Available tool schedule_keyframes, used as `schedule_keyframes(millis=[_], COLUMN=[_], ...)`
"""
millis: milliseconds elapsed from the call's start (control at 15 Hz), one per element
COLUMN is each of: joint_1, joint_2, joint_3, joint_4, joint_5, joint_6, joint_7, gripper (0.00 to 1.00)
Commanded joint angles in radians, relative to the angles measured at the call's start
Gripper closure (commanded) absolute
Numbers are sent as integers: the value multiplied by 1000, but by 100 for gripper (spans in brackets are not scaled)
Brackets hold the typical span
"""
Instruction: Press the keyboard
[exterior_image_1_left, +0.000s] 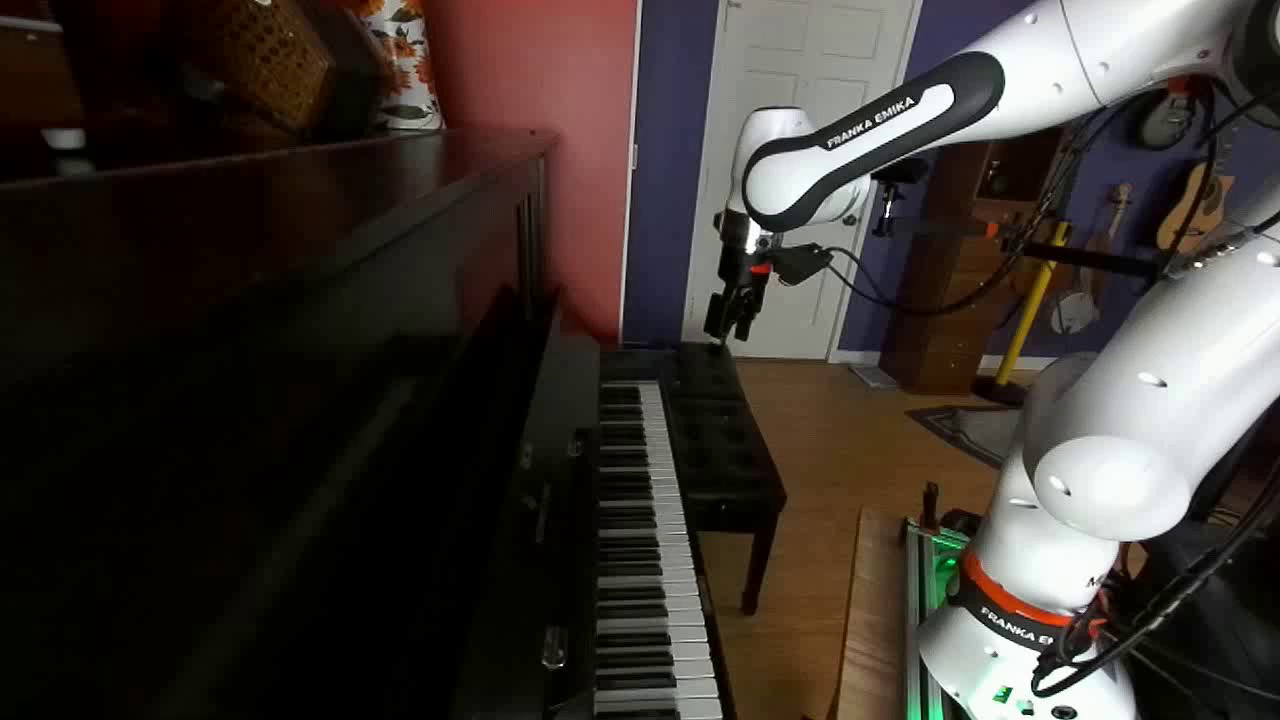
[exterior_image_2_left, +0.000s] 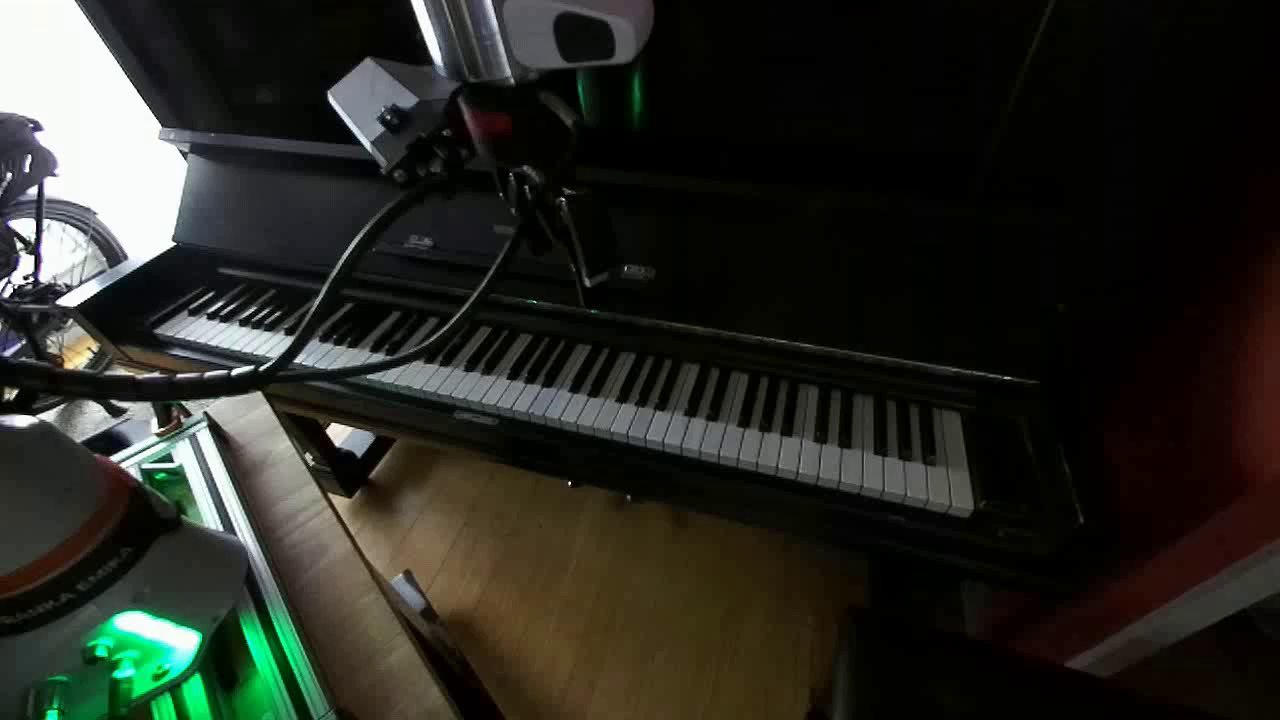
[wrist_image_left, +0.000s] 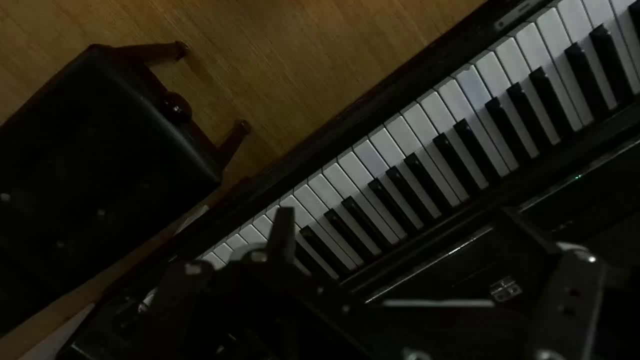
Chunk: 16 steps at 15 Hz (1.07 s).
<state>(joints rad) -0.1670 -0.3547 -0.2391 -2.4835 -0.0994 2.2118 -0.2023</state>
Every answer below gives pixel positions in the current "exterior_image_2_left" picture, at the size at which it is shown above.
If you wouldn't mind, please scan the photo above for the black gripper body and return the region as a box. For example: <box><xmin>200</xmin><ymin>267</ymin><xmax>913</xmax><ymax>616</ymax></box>
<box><xmin>449</xmin><ymin>75</ymin><xmax>587</xmax><ymax>191</ymax></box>

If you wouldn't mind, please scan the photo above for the black upright piano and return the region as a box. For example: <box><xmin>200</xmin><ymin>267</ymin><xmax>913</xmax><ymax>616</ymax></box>
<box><xmin>73</xmin><ymin>0</ymin><xmax>1280</xmax><ymax>592</ymax></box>

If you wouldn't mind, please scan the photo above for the bicycle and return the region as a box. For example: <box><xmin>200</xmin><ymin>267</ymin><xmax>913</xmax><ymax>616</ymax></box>
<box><xmin>0</xmin><ymin>107</ymin><xmax>131</xmax><ymax>312</ymax></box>

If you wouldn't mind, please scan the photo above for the black piano bench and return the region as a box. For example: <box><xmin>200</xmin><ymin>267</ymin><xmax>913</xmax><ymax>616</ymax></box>
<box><xmin>820</xmin><ymin>604</ymin><xmax>1251</xmax><ymax>720</ymax></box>

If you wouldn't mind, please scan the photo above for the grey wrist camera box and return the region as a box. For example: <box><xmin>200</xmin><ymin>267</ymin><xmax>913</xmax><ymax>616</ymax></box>
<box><xmin>324</xmin><ymin>50</ymin><xmax>465</xmax><ymax>180</ymax></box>

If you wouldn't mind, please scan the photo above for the black cable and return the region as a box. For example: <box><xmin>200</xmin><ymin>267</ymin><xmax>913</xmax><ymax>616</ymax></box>
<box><xmin>0</xmin><ymin>176</ymin><xmax>452</xmax><ymax>393</ymax></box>
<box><xmin>0</xmin><ymin>219</ymin><xmax>522</xmax><ymax>408</ymax></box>

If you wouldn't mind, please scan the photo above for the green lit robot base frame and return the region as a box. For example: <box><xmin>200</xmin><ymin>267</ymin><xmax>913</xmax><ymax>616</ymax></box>
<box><xmin>113</xmin><ymin>410</ymin><xmax>338</xmax><ymax>720</ymax></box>

